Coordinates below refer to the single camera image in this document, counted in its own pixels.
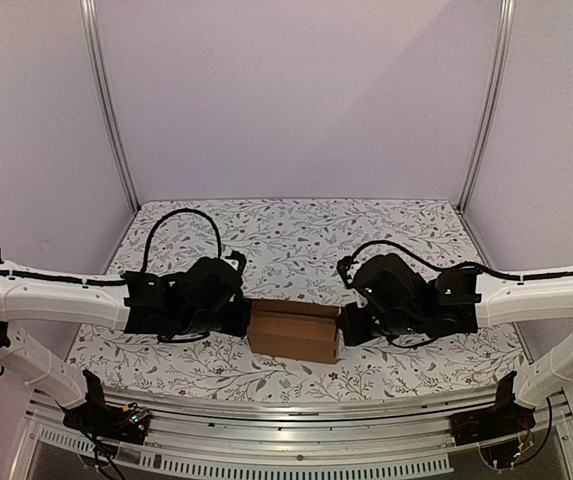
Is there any brown cardboard box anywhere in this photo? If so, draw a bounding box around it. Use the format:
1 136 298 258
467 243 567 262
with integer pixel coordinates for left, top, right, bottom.
247 299 341 364

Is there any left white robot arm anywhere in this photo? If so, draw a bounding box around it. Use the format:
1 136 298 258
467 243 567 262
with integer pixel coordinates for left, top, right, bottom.
0 250 250 434

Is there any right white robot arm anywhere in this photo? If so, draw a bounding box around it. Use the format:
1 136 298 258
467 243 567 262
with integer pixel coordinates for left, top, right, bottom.
336 244 573 436

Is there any floral patterned table mat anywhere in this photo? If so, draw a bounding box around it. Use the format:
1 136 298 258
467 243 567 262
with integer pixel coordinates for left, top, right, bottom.
68 199 525 403

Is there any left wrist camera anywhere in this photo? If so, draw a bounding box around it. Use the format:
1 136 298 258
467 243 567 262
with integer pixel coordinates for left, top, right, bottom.
224 250 247 276

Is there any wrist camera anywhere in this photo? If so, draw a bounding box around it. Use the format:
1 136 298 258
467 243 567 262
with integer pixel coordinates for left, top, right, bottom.
224 250 247 276
336 255 361 290

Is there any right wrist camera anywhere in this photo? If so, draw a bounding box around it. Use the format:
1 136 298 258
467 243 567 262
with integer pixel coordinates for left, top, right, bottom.
336 255 361 290

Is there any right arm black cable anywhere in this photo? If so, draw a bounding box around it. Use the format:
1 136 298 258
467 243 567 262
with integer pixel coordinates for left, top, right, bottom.
340 240 573 284

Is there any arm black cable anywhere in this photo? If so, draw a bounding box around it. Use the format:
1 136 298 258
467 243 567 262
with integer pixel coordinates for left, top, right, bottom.
0 208 225 286
340 240 573 284

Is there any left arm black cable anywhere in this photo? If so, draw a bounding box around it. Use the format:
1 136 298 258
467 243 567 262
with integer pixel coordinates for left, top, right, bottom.
0 208 225 286

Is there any front aluminium rail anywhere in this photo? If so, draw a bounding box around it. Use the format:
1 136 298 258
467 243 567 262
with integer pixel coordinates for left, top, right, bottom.
7 394 573 480

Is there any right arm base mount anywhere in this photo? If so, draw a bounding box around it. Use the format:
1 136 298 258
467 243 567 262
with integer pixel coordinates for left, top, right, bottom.
448 372 535 446

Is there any left aluminium frame post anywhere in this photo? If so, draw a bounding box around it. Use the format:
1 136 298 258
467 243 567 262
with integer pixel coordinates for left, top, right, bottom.
79 0 141 213

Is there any aluminium frame post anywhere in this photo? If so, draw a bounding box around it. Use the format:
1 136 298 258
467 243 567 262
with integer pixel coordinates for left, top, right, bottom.
456 0 516 216
79 0 141 213

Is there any right aluminium frame post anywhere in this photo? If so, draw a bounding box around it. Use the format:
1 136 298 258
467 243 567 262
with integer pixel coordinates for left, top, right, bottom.
456 0 516 216

